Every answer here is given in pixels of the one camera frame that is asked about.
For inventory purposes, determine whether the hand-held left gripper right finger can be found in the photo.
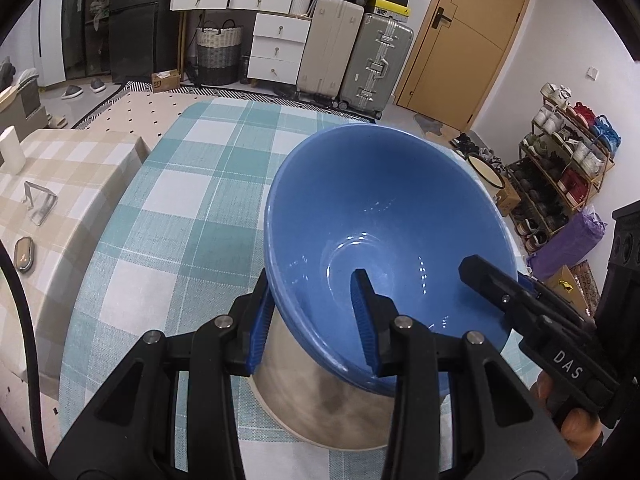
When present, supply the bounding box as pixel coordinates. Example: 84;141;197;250
350;269;581;480

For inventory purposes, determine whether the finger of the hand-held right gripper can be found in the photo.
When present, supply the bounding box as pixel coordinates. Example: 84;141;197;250
517;272;597;330
459;255;551;333

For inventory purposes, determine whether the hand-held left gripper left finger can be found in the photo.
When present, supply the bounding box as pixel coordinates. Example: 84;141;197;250
50;267;275;480

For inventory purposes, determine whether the cream plate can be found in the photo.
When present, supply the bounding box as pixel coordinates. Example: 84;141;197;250
248;305;401;452

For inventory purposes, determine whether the blue bowl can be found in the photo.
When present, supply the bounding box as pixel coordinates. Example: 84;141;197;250
263;127;523;398

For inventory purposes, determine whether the person's right hand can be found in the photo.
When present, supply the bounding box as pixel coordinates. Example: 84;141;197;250
530;367;608;461

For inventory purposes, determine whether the brown printed cardboard box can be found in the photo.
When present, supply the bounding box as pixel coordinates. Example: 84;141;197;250
542;260;601;312

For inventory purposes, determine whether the purple rolled mat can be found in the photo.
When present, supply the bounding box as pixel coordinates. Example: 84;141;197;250
527;210;606;283

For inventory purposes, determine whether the plain cardboard box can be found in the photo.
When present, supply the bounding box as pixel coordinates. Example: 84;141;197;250
492;175;523;218

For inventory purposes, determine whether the black-rimmed round tray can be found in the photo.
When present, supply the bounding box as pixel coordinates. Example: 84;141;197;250
466;154;506;191

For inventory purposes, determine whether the wooden shoe rack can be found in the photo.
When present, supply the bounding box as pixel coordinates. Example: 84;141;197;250
512;82;623;256

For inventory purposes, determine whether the pile of dark shoes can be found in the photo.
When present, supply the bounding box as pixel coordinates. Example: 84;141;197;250
452;132;503;171

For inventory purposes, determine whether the teal plaid tablecloth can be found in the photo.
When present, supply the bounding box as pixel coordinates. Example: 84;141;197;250
59;99;521;480

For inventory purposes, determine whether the grey door mat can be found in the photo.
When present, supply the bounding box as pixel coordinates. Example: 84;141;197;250
414;112;446;137

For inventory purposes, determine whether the wooden door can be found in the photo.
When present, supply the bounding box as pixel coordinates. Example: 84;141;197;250
395;0;537;133

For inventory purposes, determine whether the beige checked tablecloth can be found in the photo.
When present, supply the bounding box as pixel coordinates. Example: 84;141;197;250
0;127;151;386

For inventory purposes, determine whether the silver suitcase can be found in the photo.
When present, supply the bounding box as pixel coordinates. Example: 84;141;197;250
340;12;415;120

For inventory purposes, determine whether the beige dotted rug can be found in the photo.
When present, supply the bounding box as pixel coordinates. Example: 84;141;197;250
70;81;381;133

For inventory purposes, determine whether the small oval silver case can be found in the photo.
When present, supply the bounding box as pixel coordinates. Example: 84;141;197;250
14;237;37;272

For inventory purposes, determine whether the clear acrylic stand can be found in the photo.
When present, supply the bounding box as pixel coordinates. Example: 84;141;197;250
22;181;58;226

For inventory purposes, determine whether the cardboard box black print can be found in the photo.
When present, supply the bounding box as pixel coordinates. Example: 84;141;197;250
151;71;182;93

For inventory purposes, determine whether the beige suitcase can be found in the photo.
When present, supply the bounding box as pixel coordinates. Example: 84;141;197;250
297;0;365;103

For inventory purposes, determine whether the woven laundry basket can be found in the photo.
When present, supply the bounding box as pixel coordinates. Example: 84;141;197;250
195;19;244;86

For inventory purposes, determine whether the white drawer desk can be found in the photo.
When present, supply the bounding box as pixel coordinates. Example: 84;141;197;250
169;0;313;86

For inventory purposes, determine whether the yellow black shoe box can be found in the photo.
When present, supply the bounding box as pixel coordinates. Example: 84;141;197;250
372;0;410;17

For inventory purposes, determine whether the white cylindrical cup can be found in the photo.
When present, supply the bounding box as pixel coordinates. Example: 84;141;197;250
0;126;26;173

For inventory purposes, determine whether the black fridge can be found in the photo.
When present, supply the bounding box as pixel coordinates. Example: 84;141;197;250
107;0;173;85

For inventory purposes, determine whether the dark glass cabinet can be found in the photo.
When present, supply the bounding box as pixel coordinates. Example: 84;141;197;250
62;0;113;81

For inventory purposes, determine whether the white wardrobe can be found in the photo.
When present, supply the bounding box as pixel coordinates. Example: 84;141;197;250
37;0;68;88

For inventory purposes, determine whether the black cable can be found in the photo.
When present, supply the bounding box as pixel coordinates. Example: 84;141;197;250
0;242;51;466

